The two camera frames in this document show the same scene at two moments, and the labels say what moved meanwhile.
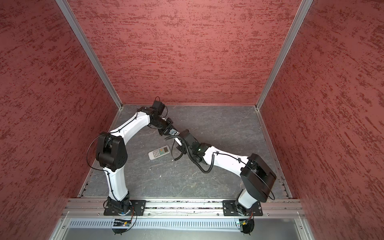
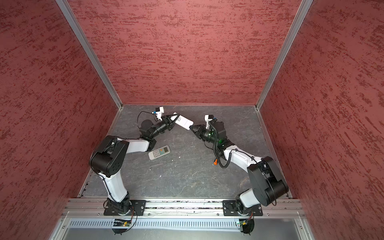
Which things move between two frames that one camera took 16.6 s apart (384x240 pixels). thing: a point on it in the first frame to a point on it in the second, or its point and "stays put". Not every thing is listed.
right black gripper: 181,147 to 200,127
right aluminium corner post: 303,8 stays put
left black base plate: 138,208 stays put
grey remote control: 159,152 stays put
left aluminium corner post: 85,42 stays put
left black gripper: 169,127 to 167,120
